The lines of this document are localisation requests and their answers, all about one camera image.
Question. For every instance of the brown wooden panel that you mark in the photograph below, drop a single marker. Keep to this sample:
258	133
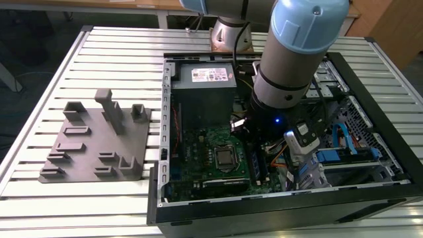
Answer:
390	29

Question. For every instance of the white table leg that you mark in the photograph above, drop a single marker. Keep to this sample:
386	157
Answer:
10	77

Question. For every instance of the grey metal disk bay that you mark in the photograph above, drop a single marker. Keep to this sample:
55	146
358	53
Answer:
354	171

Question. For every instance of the black graphics card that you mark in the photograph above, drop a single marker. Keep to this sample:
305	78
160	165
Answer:
229	184

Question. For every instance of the blue disk carrier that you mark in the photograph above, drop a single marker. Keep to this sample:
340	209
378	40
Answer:
330	156

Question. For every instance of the grey power supply unit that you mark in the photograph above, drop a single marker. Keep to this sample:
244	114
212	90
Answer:
198	104

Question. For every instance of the wooden desk white frame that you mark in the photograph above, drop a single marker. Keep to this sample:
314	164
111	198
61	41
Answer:
352	17
99	3

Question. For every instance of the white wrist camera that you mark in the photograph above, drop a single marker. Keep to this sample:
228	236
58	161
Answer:
302	141

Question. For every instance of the green motherboard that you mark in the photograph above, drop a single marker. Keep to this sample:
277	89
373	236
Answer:
198	158

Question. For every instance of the CPU socket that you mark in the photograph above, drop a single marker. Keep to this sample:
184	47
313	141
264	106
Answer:
226	169

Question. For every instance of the grey parts rack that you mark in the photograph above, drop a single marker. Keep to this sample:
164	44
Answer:
95	138

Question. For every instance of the black PC case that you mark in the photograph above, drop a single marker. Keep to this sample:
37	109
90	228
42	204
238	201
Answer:
298	210

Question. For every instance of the silver CPU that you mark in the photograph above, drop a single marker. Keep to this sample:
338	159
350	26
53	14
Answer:
225	157

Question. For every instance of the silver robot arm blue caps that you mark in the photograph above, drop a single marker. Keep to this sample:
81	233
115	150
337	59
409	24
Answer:
298	49

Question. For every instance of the square brown base plate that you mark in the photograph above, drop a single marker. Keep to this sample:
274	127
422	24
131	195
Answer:
248	48

